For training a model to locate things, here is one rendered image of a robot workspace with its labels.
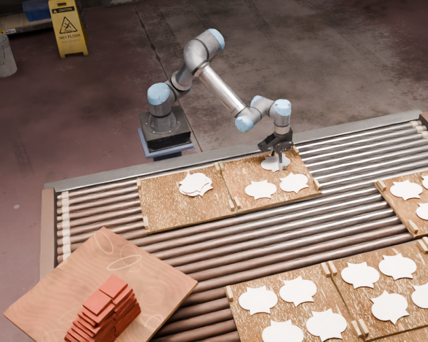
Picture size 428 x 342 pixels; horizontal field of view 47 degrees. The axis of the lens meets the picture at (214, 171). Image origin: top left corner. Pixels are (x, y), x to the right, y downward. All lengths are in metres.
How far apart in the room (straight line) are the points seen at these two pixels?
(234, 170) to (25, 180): 2.17
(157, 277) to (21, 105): 3.46
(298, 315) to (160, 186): 0.92
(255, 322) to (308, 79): 3.41
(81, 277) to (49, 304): 0.15
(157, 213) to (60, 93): 3.05
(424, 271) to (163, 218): 1.10
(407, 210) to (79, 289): 1.42
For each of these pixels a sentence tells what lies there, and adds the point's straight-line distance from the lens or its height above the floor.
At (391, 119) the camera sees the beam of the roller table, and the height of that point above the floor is 0.92.
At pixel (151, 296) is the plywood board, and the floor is 1.04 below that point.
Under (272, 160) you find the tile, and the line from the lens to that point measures 2.45.
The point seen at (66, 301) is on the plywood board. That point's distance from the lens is 1.90.
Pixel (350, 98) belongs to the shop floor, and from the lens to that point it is 4.69.
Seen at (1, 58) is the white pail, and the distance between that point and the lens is 5.56.
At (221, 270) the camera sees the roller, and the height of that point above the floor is 0.92.
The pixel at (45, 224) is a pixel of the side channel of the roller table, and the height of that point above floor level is 0.95.
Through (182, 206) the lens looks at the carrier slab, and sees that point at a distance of 2.25.
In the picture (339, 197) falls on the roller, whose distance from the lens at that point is 2.33.
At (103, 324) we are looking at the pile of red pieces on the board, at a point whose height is 1.16.
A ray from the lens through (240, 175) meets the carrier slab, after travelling 2.38.
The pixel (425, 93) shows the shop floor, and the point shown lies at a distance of 4.92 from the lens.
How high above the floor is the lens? 2.53
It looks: 41 degrees down
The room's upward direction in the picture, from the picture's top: 4 degrees counter-clockwise
